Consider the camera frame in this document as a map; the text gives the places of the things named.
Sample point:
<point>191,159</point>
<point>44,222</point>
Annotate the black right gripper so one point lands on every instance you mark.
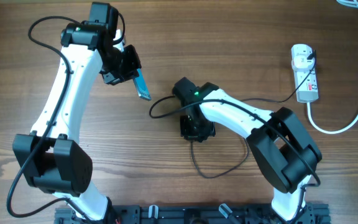
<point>189,135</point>

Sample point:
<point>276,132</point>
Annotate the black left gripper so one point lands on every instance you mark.
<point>130,73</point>

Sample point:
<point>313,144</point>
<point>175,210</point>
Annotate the Galaxy smartphone with teal screen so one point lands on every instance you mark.
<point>141,86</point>

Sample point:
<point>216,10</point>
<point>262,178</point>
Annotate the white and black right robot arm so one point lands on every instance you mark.
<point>284,151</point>

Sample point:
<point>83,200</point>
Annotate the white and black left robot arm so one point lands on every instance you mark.
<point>50,156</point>

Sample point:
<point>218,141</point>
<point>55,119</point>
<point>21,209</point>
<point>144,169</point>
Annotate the white USB charger plug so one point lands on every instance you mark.
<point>302,62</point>

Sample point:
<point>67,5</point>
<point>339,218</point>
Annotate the white power strip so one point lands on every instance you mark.
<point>306,87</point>

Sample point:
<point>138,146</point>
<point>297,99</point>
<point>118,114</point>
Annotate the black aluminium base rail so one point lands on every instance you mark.
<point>250,213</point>

